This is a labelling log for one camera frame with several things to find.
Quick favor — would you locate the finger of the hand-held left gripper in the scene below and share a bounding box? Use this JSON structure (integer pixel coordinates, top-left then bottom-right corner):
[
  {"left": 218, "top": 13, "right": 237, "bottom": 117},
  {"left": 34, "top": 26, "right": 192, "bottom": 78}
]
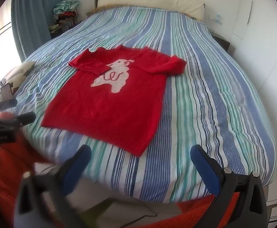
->
[{"left": 15, "top": 112, "right": 37, "bottom": 127}]

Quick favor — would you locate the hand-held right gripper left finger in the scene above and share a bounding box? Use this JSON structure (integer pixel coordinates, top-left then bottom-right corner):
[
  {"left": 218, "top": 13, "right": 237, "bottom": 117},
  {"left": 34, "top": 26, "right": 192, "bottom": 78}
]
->
[{"left": 14, "top": 144, "right": 92, "bottom": 228}]

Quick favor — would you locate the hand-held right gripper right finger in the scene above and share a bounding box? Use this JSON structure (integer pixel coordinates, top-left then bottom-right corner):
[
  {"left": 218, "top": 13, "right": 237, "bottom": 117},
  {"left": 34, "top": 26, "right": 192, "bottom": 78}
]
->
[{"left": 190, "top": 144, "right": 268, "bottom": 228}]

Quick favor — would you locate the red knit sweater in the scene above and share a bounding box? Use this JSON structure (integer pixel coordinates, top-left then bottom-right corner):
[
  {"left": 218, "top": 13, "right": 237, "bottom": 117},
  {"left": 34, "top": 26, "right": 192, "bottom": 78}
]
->
[{"left": 41, "top": 45, "right": 187, "bottom": 157}]

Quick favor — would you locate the pile of clothes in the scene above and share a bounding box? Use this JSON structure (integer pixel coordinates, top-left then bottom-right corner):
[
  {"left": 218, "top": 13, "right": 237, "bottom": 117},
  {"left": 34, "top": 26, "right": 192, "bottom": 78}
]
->
[{"left": 49, "top": 0, "right": 81, "bottom": 35}]

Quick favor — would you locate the patchwork patterned pillow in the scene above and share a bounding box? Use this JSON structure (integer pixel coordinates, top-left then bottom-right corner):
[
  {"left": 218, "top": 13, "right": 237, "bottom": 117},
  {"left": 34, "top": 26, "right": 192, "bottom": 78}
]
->
[{"left": 0, "top": 61, "right": 37, "bottom": 100}]

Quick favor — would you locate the red floor rug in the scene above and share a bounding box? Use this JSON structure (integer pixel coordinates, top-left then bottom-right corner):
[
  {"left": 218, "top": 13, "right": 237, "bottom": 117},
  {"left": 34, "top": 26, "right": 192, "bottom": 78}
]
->
[{"left": 0, "top": 133, "right": 241, "bottom": 228}]

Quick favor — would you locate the bed with striped sheet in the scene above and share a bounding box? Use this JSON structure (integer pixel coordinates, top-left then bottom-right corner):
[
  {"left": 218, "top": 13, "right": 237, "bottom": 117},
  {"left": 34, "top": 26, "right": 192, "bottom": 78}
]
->
[{"left": 0, "top": 3, "right": 277, "bottom": 203}]

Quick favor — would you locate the blue curtain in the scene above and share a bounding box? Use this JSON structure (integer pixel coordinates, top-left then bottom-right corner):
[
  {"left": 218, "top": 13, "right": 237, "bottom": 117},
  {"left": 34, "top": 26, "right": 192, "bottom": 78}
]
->
[{"left": 10, "top": 0, "right": 69, "bottom": 63}]

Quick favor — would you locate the white wardrobe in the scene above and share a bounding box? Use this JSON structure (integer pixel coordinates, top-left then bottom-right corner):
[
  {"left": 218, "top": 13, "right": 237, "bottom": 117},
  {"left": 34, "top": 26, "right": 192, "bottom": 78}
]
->
[{"left": 232, "top": 0, "right": 277, "bottom": 208}]

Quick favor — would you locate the dark nightstand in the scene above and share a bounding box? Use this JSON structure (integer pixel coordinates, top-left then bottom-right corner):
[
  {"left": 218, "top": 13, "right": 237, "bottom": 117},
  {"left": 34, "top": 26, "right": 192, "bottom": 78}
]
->
[{"left": 210, "top": 32, "right": 231, "bottom": 53}]

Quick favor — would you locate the white wall socket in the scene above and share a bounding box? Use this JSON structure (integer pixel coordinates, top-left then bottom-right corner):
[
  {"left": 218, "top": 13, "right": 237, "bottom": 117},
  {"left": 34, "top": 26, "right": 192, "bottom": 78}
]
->
[{"left": 209, "top": 14, "right": 224, "bottom": 24}]

